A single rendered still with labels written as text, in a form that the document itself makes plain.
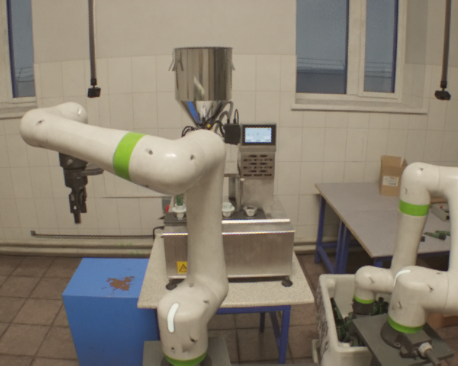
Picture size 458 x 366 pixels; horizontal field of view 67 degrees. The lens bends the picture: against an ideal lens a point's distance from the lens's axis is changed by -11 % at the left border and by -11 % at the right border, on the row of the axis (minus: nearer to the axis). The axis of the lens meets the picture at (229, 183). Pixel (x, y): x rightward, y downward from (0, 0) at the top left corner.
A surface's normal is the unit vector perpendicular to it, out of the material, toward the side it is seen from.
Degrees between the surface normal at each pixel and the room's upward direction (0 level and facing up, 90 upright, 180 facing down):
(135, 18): 90
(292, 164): 90
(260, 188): 90
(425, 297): 87
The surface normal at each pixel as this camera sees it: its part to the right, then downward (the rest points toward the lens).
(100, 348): 0.05, 0.31
